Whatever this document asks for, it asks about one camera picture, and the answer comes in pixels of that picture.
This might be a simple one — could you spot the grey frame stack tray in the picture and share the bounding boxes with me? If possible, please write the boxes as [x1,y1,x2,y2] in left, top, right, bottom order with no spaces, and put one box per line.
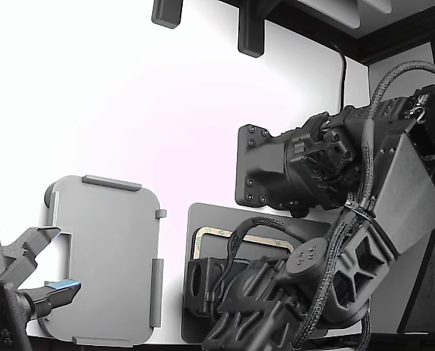
[181,203,349,344]

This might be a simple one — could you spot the short braided black cable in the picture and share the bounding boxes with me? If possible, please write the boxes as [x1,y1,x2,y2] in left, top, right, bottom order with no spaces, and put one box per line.
[227,216,330,279]

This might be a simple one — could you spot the tall black bracket block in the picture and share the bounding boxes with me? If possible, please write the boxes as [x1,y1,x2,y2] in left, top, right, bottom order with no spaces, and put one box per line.
[237,0,266,59]

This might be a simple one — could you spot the long braided black cable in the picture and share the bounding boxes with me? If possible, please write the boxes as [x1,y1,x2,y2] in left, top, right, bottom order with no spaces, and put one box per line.
[292,60,435,351]

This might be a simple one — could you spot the small black clamp block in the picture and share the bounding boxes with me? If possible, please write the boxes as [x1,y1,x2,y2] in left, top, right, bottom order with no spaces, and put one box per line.
[151,0,184,29]

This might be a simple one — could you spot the thin smooth black cable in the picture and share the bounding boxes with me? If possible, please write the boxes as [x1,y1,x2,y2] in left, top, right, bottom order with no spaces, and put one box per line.
[325,38,348,113]

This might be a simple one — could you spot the grey plastic holder plate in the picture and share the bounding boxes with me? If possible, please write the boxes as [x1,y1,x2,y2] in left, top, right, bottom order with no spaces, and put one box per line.
[42,174,167,348]

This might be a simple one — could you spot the rectangular frame with beige liner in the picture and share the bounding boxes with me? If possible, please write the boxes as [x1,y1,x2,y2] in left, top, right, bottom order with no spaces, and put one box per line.
[192,225,295,263]

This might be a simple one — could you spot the dark overhead shelf frame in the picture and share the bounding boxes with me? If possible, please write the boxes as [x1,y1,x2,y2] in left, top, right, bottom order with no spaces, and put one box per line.
[216,0,435,67]

